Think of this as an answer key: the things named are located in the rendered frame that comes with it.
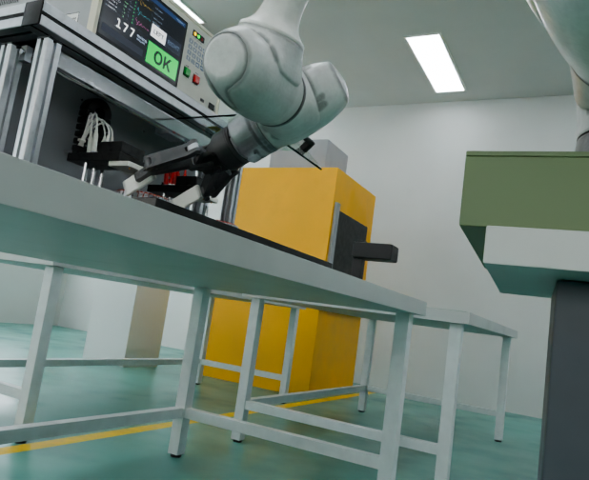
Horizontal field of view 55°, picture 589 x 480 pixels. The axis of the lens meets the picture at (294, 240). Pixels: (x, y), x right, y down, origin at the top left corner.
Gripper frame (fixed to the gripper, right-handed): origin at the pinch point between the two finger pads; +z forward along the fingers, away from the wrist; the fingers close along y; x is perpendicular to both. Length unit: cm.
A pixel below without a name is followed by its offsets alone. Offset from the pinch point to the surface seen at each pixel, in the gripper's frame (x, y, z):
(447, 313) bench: -19, 157, -15
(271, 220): 146, 347, 126
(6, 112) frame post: 19.8, -18.5, 13.6
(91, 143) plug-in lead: 17.9, -1.6, 10.3
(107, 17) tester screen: 39.0, -5.5, -4.1
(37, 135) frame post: 10.7, -18.6, 7.2
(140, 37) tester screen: 39.6, 4.1, -4.5
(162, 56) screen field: 39.0, 11.6, -4.1
